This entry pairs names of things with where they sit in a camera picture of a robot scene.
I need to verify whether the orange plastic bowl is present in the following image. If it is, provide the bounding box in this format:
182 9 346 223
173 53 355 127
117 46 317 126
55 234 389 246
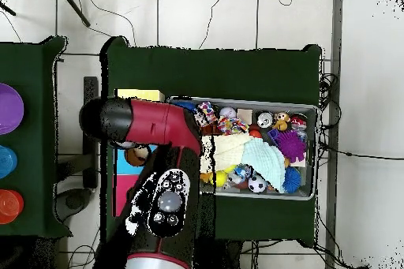
0 189 25 225

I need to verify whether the dark green side-table cloth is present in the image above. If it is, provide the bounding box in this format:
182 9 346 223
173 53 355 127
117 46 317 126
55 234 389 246
0 36 73 238

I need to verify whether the dark green tablecloth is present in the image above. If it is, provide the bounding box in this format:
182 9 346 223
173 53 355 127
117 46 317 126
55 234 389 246
100 36 323 245

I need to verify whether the white toy baseball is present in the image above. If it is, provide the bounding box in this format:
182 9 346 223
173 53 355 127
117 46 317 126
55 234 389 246
218 106 238 120

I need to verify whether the brown monkey plush toy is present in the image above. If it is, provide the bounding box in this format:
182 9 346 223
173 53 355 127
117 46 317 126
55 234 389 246
272 111 291 132

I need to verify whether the cream cloth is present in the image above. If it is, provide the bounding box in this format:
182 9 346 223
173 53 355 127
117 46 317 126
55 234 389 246
200 133 253 174

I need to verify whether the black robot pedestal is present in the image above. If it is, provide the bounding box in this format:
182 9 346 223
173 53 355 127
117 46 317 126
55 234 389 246
192 238 244 269

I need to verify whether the crumpled polka-dot paper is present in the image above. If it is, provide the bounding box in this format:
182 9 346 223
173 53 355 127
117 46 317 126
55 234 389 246
215 116 249 136
193 101 219 126

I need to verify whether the silver mesh bin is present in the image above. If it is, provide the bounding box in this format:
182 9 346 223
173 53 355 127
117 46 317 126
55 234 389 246
168 95 318 201

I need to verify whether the thin black floor cable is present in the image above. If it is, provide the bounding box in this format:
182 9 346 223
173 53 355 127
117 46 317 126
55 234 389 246
198 0 229 50

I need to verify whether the long black floor cable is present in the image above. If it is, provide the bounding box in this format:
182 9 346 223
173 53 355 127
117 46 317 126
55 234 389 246
318 142 404 161

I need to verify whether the grey floor cable cover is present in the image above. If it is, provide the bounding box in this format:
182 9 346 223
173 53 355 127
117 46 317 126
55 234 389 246
324 0 344 232

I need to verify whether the dark tripod leg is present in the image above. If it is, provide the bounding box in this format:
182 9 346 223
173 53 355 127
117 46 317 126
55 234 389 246
0 0 17 17
58 0 92 28

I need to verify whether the plain wooden block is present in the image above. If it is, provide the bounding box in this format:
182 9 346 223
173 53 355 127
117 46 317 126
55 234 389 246
237 108 253 125

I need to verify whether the mint green cloth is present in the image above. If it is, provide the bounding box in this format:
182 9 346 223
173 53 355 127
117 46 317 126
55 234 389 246
241 137 286 194

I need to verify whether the purple spiky ball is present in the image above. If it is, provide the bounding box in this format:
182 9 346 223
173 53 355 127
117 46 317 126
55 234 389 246
274 129 308 163

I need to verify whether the purple plastic bowl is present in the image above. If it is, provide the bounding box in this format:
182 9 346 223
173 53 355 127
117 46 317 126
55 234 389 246
0 82 25 136

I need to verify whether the tangled black cable bundle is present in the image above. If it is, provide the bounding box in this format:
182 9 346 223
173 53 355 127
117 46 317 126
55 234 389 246
316 71 343 169

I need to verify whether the silver drink can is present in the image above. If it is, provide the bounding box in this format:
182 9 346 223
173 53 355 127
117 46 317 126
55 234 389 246
256 111 273 129

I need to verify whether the wooden three-hole sorting box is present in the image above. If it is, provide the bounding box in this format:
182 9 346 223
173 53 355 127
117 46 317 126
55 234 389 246
112 88 166 218

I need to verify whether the blue plastic bowl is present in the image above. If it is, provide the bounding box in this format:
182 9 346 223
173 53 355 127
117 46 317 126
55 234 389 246
0 144 18 179

